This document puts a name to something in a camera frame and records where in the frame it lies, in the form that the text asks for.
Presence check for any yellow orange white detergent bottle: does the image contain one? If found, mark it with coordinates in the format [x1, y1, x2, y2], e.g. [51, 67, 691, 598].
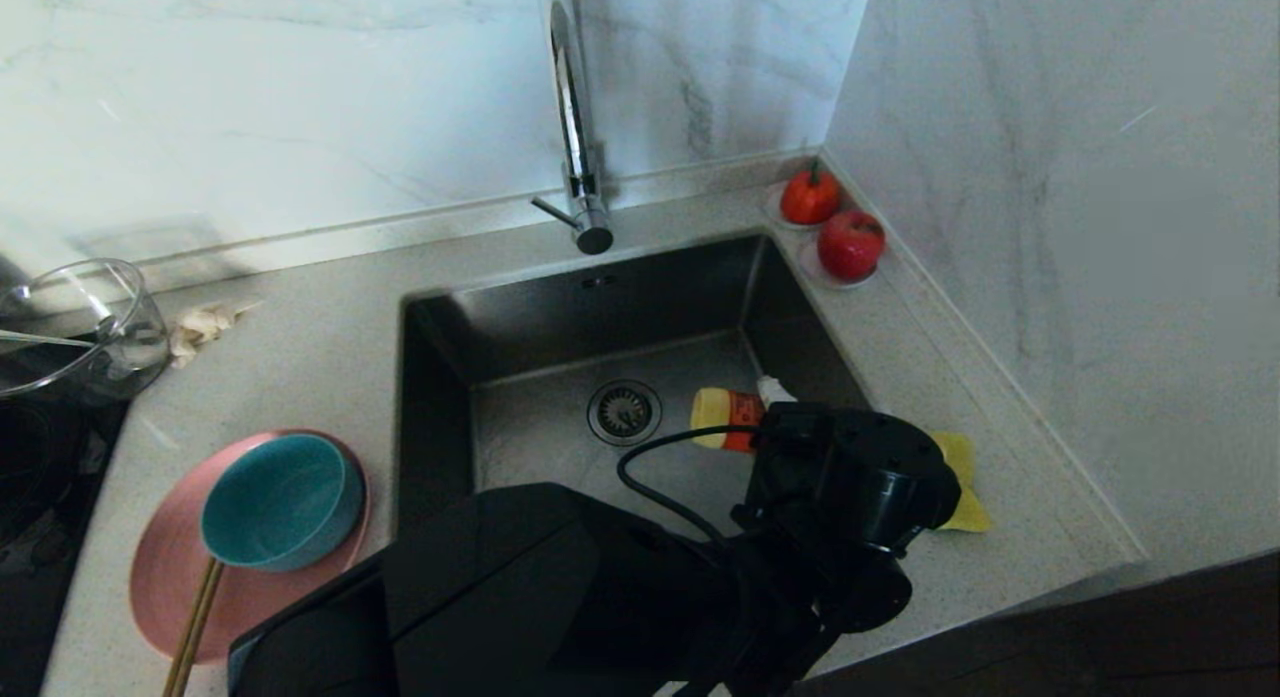
[689, 374, 797, 454]

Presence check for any yellow green sponge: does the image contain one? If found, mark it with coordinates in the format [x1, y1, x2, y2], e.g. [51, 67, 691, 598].
[924, 431, 994, 534]

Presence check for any stainless steel sink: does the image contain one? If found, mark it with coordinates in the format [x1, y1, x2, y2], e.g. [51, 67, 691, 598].
[393, 234, 917, 538]

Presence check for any red apple on dish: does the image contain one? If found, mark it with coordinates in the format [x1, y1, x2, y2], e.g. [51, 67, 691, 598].
[796, 231, 883, 292]

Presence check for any round metal drain strainer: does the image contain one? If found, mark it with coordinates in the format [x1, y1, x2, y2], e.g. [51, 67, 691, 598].
[586, 380, 663, 448]

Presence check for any chrome faucet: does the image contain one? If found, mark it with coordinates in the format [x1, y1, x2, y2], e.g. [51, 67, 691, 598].
[528, 0, 616, 257]

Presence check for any teal bowl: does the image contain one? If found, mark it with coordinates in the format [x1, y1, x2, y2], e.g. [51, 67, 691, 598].
[200, 433, 365, 574]

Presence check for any garlic bulb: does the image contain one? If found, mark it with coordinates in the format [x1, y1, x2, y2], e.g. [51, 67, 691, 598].
[166, 298, 263, 369]

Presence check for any pink plate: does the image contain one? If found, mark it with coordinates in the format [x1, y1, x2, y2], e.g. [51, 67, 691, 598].
[129, 429, 372, 666]

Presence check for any clear glass bowl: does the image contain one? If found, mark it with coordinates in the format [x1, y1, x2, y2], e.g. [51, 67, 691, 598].
[0, 258, 170, 409]

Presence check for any black cooktop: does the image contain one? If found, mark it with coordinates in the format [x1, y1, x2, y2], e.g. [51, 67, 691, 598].
[0, 395, 129, 697]

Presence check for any metal utensil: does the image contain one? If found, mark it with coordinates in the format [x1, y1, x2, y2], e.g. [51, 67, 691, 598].
[0, 328, 98, 351]

